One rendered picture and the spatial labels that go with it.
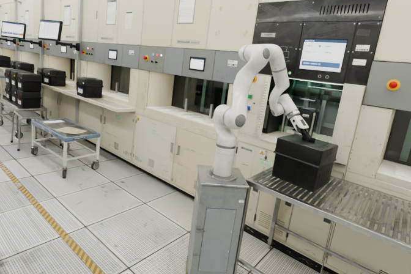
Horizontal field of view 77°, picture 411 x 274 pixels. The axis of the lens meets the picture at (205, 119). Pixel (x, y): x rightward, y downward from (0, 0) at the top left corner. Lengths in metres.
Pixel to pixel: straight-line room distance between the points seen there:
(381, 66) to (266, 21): 0.89
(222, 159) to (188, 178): 1.31
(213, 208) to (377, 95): 1.23
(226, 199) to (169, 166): 1.52
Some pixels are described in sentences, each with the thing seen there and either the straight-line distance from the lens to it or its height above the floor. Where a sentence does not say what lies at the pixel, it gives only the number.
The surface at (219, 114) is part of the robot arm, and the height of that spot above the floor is 1.13.
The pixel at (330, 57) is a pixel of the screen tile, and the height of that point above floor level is 1.56.
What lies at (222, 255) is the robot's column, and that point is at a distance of 1.74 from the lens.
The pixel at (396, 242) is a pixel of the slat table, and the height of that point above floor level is 0.76.
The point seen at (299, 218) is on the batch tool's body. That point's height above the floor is 0.35.
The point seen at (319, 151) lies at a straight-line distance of 1.59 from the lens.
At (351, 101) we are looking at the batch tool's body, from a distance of 1.93.
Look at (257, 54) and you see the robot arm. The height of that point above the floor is 1.49.
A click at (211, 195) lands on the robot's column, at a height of 0.69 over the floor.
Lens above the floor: 1.37
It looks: 11 degrees down
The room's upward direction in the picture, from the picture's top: 7 degrees clockwise
